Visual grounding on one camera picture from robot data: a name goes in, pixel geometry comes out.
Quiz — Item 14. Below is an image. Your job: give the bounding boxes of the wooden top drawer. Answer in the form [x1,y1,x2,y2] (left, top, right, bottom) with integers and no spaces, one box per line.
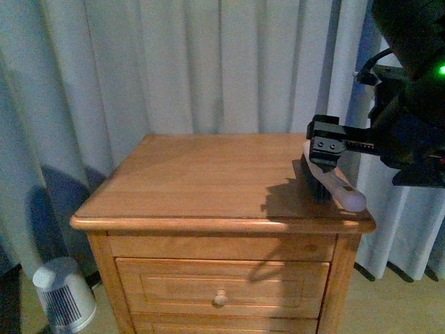
[116,258,330,319]

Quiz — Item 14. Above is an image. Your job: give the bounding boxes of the wooden lower drawer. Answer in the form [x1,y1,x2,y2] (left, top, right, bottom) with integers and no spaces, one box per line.
[131,312,318,333]

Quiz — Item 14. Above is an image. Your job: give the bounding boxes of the wooden drawer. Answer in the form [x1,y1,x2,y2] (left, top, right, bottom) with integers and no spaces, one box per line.
[131,312,318,333]
[116,258,330,319]

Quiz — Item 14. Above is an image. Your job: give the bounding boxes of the round wooden drawer knob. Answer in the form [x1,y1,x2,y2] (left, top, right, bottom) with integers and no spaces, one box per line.
[212,290,228,308]

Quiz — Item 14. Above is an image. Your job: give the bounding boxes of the wooden nightstand cabinet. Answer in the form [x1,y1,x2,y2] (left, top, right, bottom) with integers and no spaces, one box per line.
[71,134,375,333]

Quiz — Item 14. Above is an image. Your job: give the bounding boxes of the light blue curtain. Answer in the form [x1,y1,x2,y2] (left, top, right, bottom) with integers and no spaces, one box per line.
[0,0,445,283]

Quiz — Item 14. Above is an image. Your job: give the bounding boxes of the beige hand brush black bristles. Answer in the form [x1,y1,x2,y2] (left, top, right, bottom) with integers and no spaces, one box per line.
[302,141,366,212]

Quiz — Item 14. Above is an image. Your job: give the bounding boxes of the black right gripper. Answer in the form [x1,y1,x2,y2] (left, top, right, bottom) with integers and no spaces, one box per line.
[307,79,444,188]

